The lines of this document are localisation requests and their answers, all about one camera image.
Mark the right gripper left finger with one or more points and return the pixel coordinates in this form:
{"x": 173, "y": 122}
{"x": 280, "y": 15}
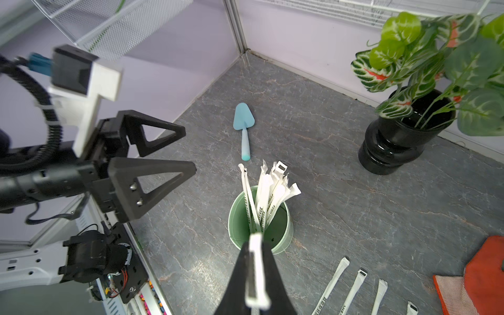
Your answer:
{"x": 233, "y": 301}

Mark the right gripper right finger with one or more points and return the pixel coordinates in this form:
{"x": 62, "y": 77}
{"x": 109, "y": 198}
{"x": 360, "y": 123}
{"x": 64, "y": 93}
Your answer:
{"x": 280, "y": 302}

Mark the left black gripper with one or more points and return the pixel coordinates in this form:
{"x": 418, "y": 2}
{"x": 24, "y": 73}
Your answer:
{"x": 137, "y": 185}

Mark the white straw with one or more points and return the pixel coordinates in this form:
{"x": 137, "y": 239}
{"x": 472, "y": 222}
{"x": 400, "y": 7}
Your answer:
{"x": 342, "y": 266}
{"x": 381, "y": 291}
{"x": 359, "y": 280}
{"x": 411, "y": 309}
{"x": 256, "y": 296}

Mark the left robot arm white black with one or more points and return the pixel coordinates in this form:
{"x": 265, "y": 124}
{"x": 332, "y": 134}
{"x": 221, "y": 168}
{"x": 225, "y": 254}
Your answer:
{"x": 82, "y": 258}

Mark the bundle of wrapped white straws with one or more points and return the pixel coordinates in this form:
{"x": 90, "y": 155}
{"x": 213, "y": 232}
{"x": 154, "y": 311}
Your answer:
{"x": 271, "y": 192}

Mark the teal garden trowel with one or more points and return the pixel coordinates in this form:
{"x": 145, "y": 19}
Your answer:
{"x": 243, "y": 120}

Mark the black vase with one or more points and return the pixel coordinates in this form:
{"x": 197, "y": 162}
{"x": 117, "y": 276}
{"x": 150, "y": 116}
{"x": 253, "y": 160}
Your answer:
{"x": 390, "y": 143}

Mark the red work glove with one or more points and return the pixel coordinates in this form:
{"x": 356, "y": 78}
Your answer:
{"x": 480, "y": 289}

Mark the green artificial plant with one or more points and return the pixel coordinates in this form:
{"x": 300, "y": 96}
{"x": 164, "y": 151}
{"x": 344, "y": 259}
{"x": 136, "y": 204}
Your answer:
{"x": 443, "y": 70}

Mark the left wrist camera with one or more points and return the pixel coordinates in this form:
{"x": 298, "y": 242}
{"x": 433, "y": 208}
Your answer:
{"x": 79, "y": 81}

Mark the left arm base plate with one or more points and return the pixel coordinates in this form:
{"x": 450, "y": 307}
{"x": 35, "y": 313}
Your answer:
{"x": 126, "y": 271}

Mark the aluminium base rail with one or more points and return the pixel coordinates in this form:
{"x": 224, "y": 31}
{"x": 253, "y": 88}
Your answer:
{"x": 142, "y": 293}

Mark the white mesh wall basket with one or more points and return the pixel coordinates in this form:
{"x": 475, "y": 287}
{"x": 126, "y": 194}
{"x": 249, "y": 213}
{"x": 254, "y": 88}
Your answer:
{"x": 110, "y": 28}

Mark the aluminium frame struts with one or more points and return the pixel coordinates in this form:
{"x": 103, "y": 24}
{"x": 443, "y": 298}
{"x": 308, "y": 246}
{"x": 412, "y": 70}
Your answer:
{"x": 231, "y": 9}

